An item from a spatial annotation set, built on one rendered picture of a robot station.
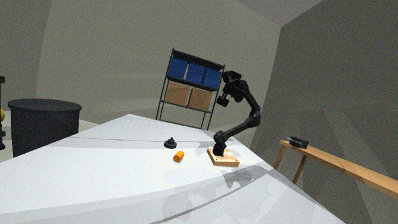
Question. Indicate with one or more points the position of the dark grey round pedestal with shaft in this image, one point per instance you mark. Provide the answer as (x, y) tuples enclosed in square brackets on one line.
[(170, 143)]

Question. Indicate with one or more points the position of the orange knob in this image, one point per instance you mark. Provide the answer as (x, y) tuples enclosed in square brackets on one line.
[(178, 156)]

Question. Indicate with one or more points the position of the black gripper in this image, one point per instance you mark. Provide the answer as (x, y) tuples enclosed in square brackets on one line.
[(229, 88)]

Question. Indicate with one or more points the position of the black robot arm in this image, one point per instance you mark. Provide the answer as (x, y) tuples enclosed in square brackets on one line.
[(241, 91)]

